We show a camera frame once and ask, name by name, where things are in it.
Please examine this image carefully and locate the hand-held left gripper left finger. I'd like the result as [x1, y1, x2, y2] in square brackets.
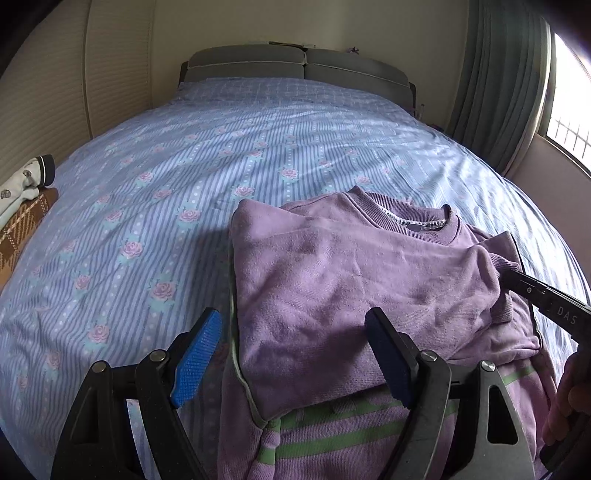
[50, 308, 224, 480]

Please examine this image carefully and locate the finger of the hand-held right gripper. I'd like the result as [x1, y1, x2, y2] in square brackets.
[500, 267, 552, 309]

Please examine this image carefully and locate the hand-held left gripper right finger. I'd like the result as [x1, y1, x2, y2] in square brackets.
[364, 306, 537, 480]

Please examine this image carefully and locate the purple sweatshirt with green stripes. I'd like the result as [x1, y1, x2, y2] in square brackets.
[217, 185, 562, 480]

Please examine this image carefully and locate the person's right hand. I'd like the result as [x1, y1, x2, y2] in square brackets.
[541, 350, 591, 446]

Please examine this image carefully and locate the window with grille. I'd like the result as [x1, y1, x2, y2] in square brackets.
[538, 32, 591, 178]

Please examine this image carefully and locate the blue floral striped bed sheet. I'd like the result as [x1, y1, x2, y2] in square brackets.
[0, 76, 591, 480]

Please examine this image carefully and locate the grey-green curtain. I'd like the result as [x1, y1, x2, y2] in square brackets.
[450, 0, 553, 180]

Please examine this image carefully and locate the brown plaid cloth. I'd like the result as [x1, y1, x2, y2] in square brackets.
[0, 187, 60, 292]

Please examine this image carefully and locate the white garment with dark cuff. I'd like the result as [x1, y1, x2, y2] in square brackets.
[0, 155, 57, 223]

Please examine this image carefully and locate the beige ribbed wardrobe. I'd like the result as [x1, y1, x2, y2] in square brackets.
[0, 0, 156, 186]

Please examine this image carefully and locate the grey padded headboard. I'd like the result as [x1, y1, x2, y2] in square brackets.
[178, 45, 419, 117]

